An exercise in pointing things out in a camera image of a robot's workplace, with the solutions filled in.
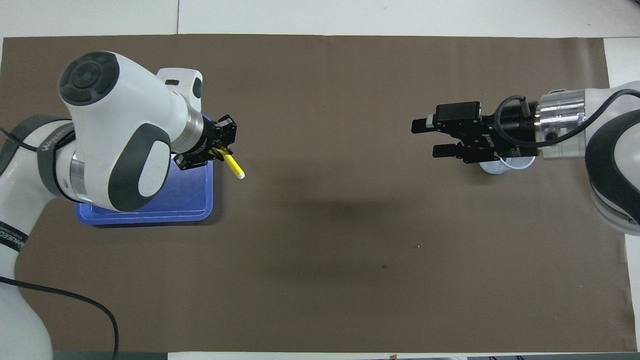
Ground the yellow pen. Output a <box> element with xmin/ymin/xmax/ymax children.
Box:
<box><xmin>215</xmin><ymin>147</ymin><xmax>246</xmax><ymax>180</ymax></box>

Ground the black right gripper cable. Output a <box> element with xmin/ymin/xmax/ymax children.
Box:
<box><xmin>494</xmin><ymin>89</ymin><xmax>640</xmax><ymax>148</ymax></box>

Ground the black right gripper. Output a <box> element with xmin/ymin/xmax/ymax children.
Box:
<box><xmin>411</xmin><ymin>101</ymin><xmax>540</xmax><ymax>165</ymax></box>

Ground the blue plastic tray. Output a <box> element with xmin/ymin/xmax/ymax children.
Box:
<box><xmin>75</xmin><ymin>114</ymin><xmax>215</xmax><ymax>224</ymax></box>

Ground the brown table mat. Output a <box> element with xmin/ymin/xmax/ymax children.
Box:
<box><xmin>0</xmin><ymin>34</ymin><xmax>632</xmax><ymax>354</ymax></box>

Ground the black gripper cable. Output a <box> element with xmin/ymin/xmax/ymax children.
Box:
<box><xmin>0</xmin><ymin>127</ymin><xmax>120</xmax><ymax>360</ymax></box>
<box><xmin>494</xmin><ymin>89</ymin><xmax>640</xmax><ymax>148</ymax></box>

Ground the black left arm strap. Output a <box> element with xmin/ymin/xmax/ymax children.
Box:
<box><xmin>0</xmin><ymin>220</ymin><xmax>28</xmax><ymax>253</ymax></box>

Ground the translucent plastic cup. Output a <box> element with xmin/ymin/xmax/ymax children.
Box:
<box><xmin>479</xmin><ymin>156</ymin><xmax>537</xmax><ymax>176</ymax></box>

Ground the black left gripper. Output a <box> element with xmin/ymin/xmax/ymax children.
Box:
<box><xmin>174</xmin><ymin>115</ymin><xmax>238</xmax><ymax>172</ymax></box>

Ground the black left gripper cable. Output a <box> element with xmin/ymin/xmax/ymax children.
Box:
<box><xmin>0</xmin><ymin>127</ymin><xmax>120</xmax><ymax>360</ymax></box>

